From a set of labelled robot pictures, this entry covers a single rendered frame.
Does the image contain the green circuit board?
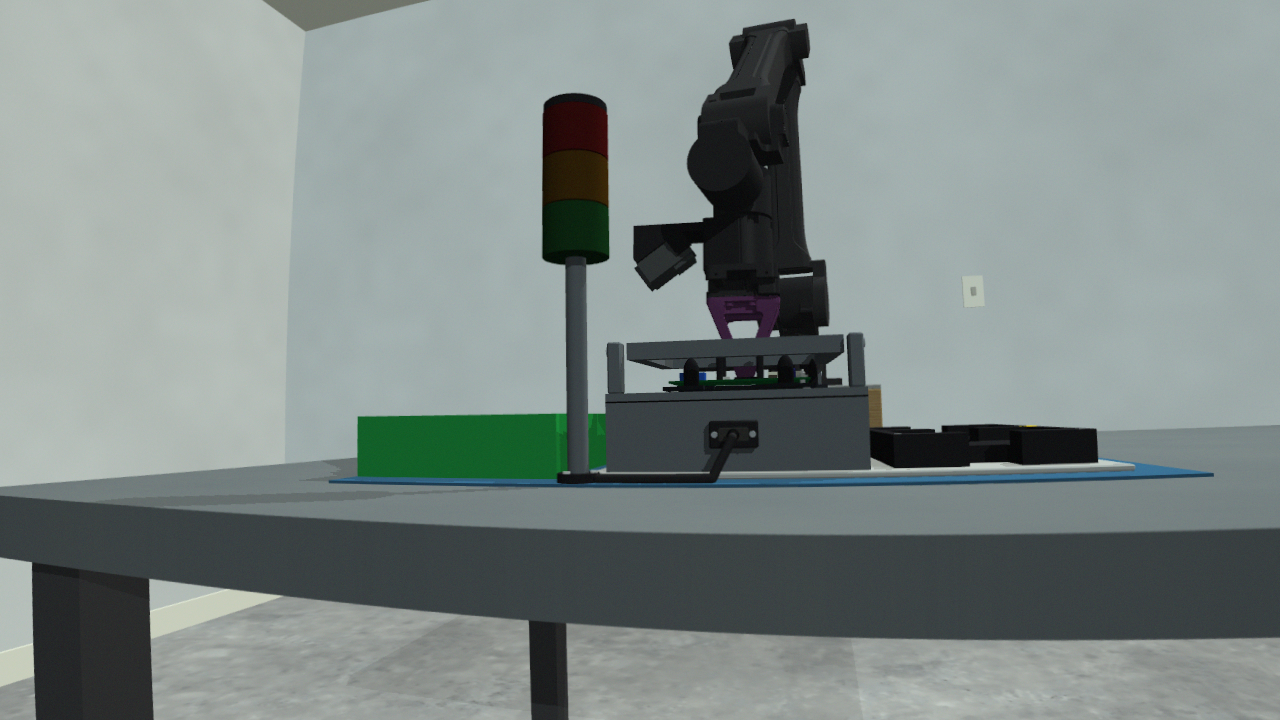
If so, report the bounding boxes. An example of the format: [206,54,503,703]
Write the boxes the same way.
[669,368,812,386]

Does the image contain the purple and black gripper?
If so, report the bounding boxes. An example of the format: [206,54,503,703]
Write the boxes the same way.
[705,214,780,340]

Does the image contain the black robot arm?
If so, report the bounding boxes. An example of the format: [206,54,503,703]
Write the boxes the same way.
[634,19,829,337]

